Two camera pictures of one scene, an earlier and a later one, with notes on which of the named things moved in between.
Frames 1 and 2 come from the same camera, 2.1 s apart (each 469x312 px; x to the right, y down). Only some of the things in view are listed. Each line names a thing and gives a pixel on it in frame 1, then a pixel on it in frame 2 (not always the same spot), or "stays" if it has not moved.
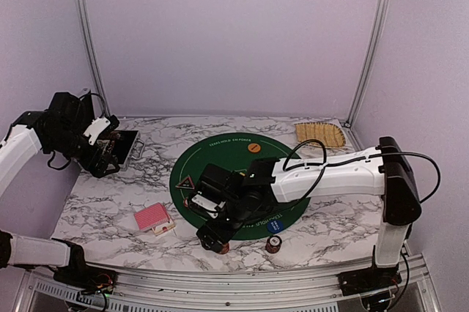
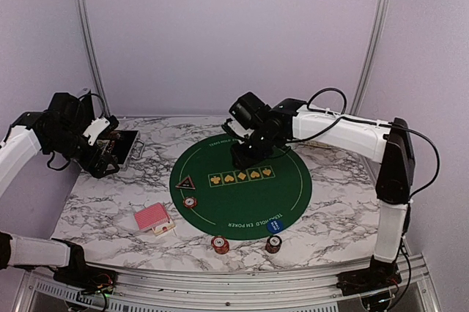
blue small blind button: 275,225 stays
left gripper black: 97,171 stays
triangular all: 186,183 stays
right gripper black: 223,236 to 242,160
